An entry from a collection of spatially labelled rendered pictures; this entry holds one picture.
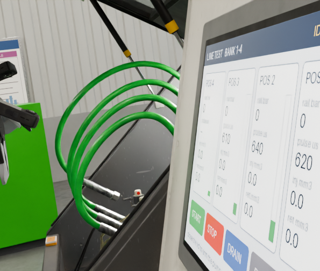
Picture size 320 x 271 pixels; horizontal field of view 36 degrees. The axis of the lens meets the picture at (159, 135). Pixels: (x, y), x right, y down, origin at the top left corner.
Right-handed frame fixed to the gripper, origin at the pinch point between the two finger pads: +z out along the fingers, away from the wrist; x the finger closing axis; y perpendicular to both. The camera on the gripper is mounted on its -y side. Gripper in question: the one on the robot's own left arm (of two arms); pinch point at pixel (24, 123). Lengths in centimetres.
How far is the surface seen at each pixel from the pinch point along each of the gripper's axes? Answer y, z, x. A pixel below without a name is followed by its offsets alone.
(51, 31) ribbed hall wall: -71, -260, -597
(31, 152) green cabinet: 48, -83, -313
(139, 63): -28.6, 12.5, 1.0
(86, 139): -7.4, 17.7, 16.1
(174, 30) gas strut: -33, 21, 32
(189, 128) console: -20, 34, 42
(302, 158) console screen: -20, 45, 77
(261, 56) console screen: -27, 37, 68
